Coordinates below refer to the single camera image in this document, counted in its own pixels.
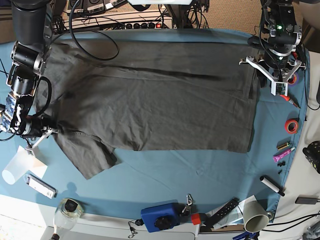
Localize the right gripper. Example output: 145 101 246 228
21 117 68 138

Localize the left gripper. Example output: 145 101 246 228
256 47 295 88

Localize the grey T-shirt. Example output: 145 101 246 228
44 40 258 179

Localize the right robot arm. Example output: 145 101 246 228
0 0 57 139

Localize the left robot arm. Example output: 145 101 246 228
258 0 302 82

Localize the purple tape roll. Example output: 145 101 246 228
287 73 299 87

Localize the white paper sheet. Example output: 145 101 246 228
17 146 48 179

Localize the translucent plastic cup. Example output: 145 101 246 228
2 150 34 185

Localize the orange tape roll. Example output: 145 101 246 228
284 118 299 134

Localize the white labelled box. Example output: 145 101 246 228
24 174 57 199

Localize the gold battery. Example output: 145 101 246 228
276 142 290 151

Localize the purple glue tube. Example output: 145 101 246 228
272 147 296 163

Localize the clear glass bottle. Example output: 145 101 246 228
50 198 83 240

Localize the white marker black cap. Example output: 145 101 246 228
259 176 285 197

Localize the black power strip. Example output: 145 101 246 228
107 22 168 30

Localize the blue tablecloth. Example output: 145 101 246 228
0 27 311 223

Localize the blue box with black knob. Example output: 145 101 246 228
140 203 180 233

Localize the silver carabiner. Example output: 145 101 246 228
186 193 194 206

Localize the grey green mug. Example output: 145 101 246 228
243 200 269 233

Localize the black remote control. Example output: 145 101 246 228
203 198 239 227

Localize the red cube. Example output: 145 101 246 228
191 213 202 225

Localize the orange handle screwdriver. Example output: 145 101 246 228
280 95 300 109

